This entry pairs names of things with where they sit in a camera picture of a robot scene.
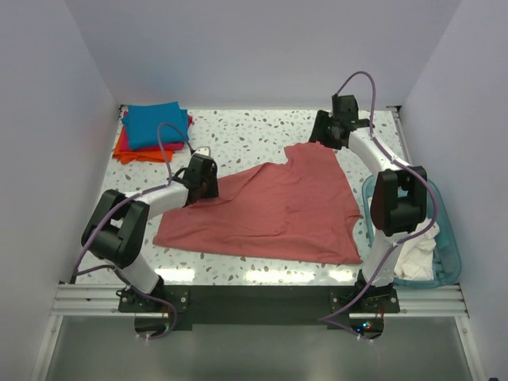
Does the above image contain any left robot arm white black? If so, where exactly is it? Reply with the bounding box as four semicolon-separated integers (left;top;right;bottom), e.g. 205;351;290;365
80;147;218;311

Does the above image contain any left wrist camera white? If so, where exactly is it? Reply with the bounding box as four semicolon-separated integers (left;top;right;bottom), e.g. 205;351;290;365
193;146;211;157

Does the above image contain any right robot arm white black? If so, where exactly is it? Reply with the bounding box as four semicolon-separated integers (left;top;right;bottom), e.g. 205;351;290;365
310;94;433;312

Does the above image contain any blue folded t-shirt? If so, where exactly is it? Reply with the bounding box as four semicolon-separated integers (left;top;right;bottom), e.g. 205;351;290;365
122;102;188;150

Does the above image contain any orange folded t-shirt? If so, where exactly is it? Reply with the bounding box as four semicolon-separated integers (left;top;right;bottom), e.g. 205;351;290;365
112;127;164;164

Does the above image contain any white t-shirt in bin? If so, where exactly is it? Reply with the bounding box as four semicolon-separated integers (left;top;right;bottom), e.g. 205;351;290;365
364;197;440;281

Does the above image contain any teal transparent plastic bin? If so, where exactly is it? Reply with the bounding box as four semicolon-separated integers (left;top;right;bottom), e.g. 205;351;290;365
361;174;463;289

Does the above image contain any salmon pink t-shirt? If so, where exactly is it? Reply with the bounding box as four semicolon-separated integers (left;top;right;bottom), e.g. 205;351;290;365
153;143;361;265

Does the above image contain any magenta folded t-shirt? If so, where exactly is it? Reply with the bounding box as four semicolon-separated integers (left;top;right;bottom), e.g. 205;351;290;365
117;114;185;153

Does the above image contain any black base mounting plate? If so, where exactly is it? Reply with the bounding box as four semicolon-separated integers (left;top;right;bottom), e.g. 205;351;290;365
116;285;401;338

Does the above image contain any aluminium rail frame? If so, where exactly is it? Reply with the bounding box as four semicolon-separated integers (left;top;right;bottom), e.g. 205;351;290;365
51;284;469;318

